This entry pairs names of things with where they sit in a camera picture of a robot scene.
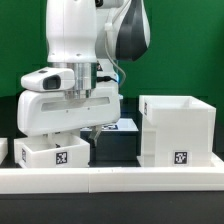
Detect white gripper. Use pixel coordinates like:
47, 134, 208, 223
17, 82, 120, 147

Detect white drawer box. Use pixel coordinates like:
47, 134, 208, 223
14, 133, 90, 168

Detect white drawer cabinet frame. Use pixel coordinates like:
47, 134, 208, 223
137, 95, 223, 167

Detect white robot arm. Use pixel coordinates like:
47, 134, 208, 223
18, 0, 150, 148

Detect marker tag sheet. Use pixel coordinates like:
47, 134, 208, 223
102, 118, 138, 132

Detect white fence wall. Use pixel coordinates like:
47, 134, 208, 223
0, 137, 224, 195

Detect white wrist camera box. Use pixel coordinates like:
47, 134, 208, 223
21, 67, 75, 92

